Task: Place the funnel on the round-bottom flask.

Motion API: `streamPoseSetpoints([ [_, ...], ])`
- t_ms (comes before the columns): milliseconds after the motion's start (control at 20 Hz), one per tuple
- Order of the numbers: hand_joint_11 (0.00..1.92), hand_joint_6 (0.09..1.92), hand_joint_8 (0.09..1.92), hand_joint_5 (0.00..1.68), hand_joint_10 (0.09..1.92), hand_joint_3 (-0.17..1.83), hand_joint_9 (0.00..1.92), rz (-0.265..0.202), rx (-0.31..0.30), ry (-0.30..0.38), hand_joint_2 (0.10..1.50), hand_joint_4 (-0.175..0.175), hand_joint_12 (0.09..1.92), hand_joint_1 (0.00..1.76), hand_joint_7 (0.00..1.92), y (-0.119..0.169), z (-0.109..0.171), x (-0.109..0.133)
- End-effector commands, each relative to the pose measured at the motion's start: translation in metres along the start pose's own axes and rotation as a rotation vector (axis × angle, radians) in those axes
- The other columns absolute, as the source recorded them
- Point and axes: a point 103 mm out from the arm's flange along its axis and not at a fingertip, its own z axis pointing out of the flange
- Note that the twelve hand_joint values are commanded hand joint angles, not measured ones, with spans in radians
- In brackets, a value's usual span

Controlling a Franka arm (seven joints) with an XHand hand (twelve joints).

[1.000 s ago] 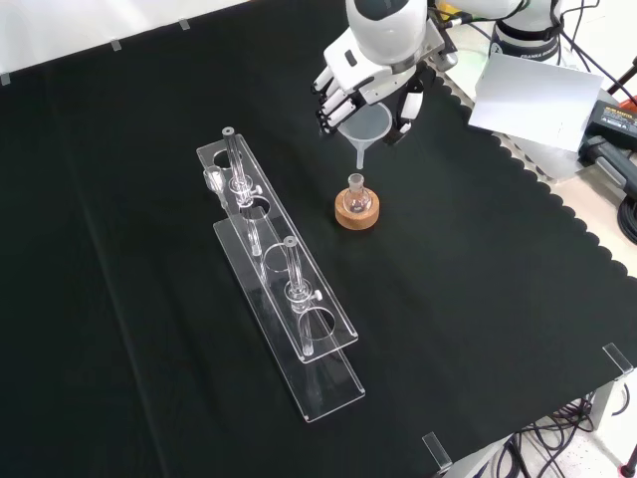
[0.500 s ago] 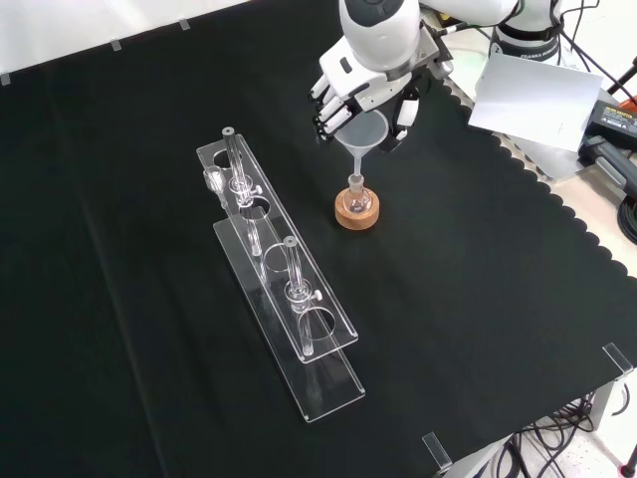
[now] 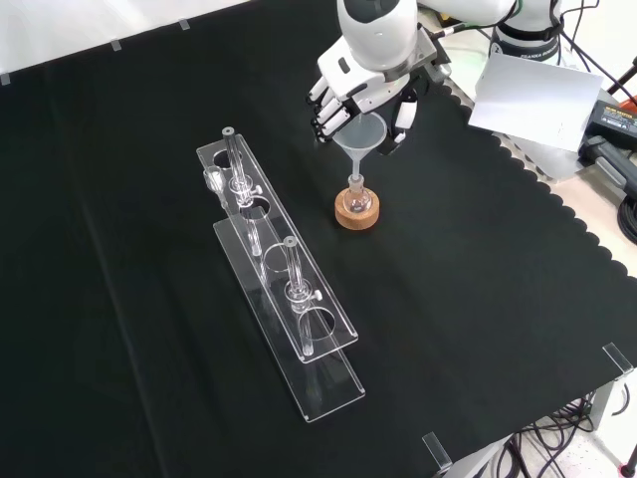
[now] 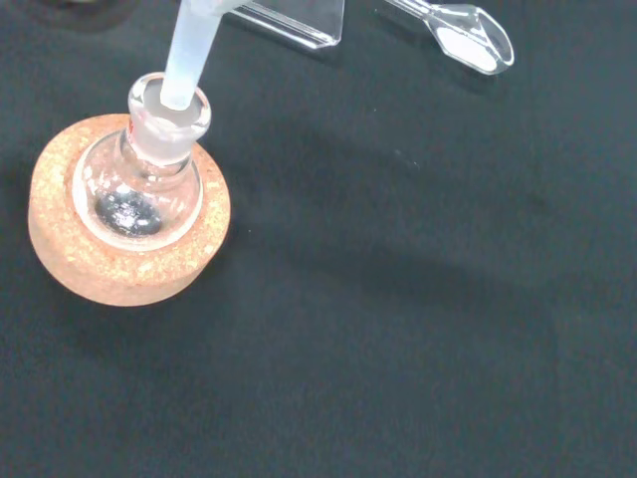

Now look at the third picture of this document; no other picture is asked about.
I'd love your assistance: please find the clear acrylic funnel stand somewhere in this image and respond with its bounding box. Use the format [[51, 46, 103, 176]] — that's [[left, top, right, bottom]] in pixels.
[[195, 126, 367, 424]]

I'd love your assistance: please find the pale white board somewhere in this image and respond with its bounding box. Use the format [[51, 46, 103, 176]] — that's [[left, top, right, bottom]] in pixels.
[[467, 53, 605, 151]]

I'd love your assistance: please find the coiled black cable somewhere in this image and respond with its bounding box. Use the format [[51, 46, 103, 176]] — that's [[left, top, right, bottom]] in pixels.
[[616, 194, 637, 246]]

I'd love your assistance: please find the black tripod leg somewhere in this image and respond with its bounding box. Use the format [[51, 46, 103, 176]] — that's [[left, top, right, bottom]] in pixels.
[[605, 53, 637, 107]]

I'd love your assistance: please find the grey metal base plate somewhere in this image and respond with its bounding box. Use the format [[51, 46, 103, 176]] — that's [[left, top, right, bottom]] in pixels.
[[415, 14, 598, 184]]

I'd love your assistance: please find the black clamp block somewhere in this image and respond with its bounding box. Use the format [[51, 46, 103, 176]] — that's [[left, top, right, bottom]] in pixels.
[[579, 133, 637, 193]]

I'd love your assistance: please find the black power adapter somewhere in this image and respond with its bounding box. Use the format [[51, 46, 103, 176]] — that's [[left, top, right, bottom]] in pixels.
[[591, 99, 637, 150]]

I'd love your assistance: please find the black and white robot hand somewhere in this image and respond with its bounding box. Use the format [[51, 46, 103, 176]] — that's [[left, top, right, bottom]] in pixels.
[[304, 37, 424, 156]]

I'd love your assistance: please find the black cloth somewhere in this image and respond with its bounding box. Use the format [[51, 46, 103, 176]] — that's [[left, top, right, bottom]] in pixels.
[[0, 0, 637, 478]]

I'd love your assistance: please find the small glass funnel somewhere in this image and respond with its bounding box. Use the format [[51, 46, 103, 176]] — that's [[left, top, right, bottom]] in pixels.
[[202, 167, 230, 210]]

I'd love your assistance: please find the round cork ring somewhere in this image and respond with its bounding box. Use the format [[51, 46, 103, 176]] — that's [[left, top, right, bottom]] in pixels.
[[333, 187, 382, 231]]

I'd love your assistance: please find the black cable bundle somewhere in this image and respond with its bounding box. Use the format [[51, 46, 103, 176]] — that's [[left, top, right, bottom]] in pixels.
[[490, 390, 601, 478]]

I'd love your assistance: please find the clear plastic funnel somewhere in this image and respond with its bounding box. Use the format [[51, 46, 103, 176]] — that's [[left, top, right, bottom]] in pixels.
[[331, 113, 388, 181]]

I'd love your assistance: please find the small glass round-bottom flask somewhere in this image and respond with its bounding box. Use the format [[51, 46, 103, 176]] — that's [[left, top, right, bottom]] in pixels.
[[346, 174, 372, 214]]

